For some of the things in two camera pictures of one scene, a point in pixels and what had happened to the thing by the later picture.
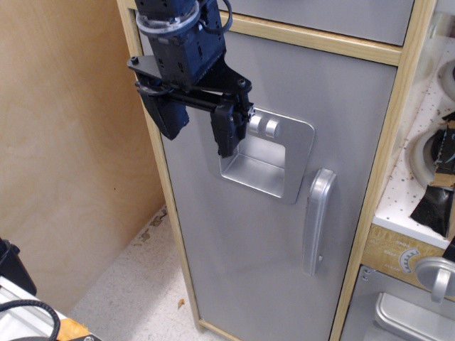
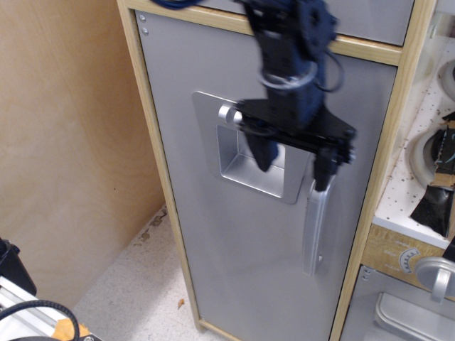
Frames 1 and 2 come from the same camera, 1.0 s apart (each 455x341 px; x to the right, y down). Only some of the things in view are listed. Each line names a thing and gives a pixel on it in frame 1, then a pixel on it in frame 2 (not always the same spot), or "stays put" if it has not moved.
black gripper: [190, 63] → [295, 109]
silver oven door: [387, 307] stays put
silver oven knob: [438, 274] stays put
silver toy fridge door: [273, 233] stays put
